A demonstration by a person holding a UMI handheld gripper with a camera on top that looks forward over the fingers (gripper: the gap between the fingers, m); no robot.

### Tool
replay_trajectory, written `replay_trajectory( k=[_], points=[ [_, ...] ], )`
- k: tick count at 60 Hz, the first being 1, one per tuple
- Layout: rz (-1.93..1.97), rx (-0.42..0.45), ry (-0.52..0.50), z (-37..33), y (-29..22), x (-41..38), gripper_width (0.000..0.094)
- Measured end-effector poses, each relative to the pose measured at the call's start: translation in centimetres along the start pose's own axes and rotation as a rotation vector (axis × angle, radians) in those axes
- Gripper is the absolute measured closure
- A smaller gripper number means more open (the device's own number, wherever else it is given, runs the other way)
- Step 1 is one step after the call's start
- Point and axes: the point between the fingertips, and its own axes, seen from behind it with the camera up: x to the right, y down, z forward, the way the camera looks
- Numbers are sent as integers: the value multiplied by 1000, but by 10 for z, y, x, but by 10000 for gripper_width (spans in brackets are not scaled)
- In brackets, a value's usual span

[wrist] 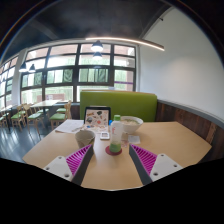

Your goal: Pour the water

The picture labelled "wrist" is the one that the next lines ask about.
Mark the beige swirl-patterned ceramic cup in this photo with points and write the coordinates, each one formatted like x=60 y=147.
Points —
x=85 y=139

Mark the colourful printed sheet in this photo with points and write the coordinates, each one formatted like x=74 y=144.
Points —
x=95 y=129

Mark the wooden green-seated chairs group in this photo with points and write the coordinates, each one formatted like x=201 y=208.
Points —
x=35 y=116

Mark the white paper sheet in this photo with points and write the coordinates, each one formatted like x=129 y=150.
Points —
x=68 y=126

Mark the wooden dining table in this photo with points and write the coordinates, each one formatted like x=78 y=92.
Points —
x=46 y=103

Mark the white ceramic bowl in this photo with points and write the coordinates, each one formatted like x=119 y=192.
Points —
x=132 y=125

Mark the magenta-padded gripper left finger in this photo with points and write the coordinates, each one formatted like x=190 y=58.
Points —
x=56 y=166

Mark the black-framed picture card stand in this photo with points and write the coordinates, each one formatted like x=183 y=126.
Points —
x=96 y=116

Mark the small white paper receipt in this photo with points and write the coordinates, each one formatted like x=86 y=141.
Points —
x=134 y=139

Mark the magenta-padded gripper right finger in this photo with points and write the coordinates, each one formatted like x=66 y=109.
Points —
x=165 y=165

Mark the large dark-framed grid window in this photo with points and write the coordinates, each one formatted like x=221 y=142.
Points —
x=60 y=76

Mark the small rectangular handheld device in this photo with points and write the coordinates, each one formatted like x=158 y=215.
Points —
x=104 y=135

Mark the green upholstered bench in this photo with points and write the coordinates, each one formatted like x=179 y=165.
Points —
x=130 y=103

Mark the hanging pendant lamps group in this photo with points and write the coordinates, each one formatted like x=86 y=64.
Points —
x=97 y=46

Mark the long curved linear light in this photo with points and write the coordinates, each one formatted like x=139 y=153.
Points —
x=133 y=40

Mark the small blue-capped bottle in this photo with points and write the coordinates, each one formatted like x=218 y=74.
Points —
x=110 y=122

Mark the clear green-capped drink bottle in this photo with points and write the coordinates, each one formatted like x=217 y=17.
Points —
x=116 y=135

